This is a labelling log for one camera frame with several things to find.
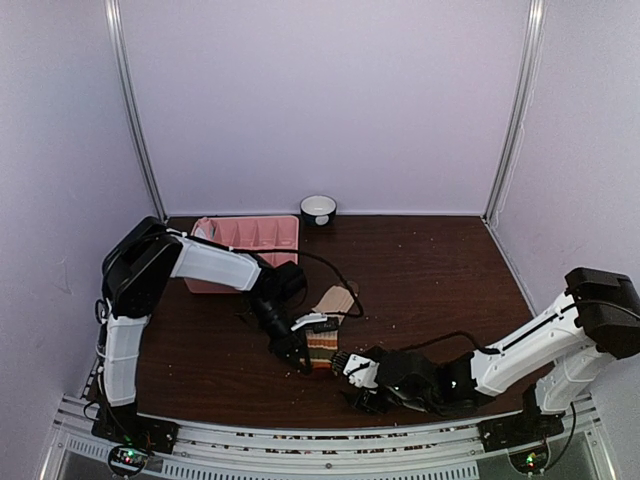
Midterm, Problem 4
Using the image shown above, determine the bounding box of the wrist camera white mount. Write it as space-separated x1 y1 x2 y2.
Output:
330 351 379 390
291 312 340 334

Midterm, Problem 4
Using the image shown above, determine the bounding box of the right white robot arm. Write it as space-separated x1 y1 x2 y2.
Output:
331 267 639 442

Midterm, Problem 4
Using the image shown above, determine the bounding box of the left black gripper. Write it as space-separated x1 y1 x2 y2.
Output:
246 295 311 376

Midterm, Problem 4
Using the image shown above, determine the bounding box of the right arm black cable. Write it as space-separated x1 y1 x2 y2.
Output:
394 330 501 359

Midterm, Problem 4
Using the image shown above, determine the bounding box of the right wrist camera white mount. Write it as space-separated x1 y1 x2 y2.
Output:
330 351 379 390

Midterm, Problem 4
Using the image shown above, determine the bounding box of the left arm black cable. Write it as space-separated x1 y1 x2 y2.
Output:
224 244 365 319

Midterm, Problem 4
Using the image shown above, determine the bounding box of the aluminium front rail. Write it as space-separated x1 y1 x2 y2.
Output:
39 392 614 480

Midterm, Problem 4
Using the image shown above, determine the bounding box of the right round control board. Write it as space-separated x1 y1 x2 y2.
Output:
508 445 550 476

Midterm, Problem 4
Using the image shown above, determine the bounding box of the pink divided organizer tray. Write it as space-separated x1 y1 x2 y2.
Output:
184 215 299 294

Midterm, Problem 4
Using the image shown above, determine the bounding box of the pink sock with teal patches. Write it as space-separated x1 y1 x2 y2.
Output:
191 217 217 242

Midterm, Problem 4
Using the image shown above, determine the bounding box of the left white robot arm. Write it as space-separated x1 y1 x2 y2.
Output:
95 216 312 444

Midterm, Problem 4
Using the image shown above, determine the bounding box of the right aluminium frame post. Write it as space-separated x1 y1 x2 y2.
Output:
483 0 547 228

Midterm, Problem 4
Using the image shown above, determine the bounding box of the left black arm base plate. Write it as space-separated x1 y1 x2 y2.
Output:
91 409 179 454

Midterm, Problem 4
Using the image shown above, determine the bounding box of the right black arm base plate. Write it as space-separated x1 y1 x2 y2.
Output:
477 412 564 452

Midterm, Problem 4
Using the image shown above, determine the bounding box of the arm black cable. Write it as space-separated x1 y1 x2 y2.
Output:
224 244 365 319
394 330 501 359

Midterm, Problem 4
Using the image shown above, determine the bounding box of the beige striped ribbed sock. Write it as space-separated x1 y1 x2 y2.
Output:
305 285 355 377

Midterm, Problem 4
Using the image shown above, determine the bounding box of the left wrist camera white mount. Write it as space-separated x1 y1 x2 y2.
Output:
291 312 340 334

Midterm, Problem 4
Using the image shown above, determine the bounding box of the black and white bowl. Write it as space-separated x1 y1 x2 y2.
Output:
300 195 337 227

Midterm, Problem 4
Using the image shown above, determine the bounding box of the left round control board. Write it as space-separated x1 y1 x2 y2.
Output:
107 445 149 477

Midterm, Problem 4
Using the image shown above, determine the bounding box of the round control board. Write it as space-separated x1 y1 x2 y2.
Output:
508 445 550 476
107 445 149 477

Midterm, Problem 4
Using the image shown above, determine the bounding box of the aluminium frame post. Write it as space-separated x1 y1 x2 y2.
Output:
483 0 547 228
104 0 168 221

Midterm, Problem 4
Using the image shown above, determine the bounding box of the left aluminium frame post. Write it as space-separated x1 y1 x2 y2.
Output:
104 0 168 221

